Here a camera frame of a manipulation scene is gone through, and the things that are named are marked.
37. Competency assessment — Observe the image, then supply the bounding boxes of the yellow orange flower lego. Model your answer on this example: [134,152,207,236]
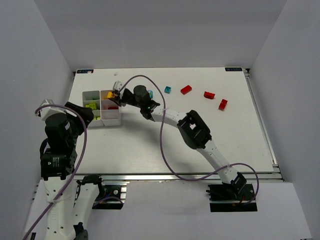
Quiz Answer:
[107,91,116,99]

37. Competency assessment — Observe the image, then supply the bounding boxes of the red lego brick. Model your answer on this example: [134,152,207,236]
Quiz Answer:
[218,99,228,111]
[180,85,192,95]
[203,91,215,100]

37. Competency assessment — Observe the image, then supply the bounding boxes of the lime rounded lego brick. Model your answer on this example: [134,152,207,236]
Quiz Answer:
[84,102,100,111]

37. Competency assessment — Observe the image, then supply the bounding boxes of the red lego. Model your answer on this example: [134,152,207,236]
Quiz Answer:
[108,106,119,110]

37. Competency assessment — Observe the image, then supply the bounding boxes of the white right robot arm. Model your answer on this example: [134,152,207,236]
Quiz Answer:
[107,85,247,198]

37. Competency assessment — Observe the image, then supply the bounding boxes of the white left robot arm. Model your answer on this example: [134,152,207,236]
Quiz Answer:
[36,99,105,240]

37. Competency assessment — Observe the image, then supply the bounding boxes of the white compartment container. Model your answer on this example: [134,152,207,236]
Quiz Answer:
[82,90,122,128]

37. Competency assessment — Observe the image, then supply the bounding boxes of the teal small lego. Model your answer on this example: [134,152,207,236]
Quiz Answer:
[164,86,172,94]

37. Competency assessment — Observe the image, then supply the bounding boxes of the blue label left corner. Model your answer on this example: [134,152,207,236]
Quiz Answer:
[76,69,94,74]

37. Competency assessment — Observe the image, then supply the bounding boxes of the blue label corner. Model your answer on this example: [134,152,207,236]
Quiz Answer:
[76,69,94,74]
[224,67,243,72]

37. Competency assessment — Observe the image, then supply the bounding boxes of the red lego brick top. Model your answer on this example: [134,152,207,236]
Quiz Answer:
[180,85,192,95]

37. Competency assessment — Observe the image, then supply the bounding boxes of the blue label right corner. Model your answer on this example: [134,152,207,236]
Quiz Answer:
[224,67,243,72]

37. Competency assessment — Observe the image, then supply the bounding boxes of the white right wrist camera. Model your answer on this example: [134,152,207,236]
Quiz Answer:
[112,81,124,92]

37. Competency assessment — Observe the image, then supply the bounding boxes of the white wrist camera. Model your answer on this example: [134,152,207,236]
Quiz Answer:
[112,81,124,92]
[34,99,67,122]

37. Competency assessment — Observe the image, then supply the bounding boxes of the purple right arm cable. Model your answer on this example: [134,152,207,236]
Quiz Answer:
[119,74,260,206]

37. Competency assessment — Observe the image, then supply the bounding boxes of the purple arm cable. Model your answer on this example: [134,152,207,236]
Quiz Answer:
[119,74,260,206]
[21,105,123,240]

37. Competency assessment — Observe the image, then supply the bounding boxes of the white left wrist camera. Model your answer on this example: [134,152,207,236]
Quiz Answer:
[34,99,67,122]

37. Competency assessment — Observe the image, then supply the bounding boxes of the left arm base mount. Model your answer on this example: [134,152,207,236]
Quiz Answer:
[74,174,123,210]

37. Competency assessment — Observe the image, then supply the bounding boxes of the aluminium table front rail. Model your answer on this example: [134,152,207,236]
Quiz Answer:
[74,171,283,182]

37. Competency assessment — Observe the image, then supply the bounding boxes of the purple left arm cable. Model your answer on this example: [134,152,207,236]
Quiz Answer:
[21,105,123,240]

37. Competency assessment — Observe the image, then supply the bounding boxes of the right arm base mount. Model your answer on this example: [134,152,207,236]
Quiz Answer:
[206,184,258,213]

